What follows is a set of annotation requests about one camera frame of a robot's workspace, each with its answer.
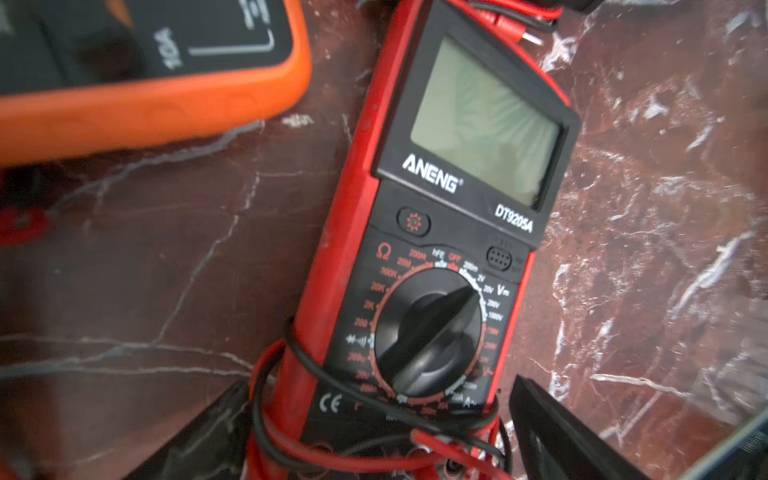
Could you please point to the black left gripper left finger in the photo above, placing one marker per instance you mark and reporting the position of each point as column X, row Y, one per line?
column 211, row 446

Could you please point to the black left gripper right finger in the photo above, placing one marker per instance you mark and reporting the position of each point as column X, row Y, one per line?
column 555, row 444

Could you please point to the red Aneng multimeter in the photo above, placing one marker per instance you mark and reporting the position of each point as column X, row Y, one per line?
column 391, row 365

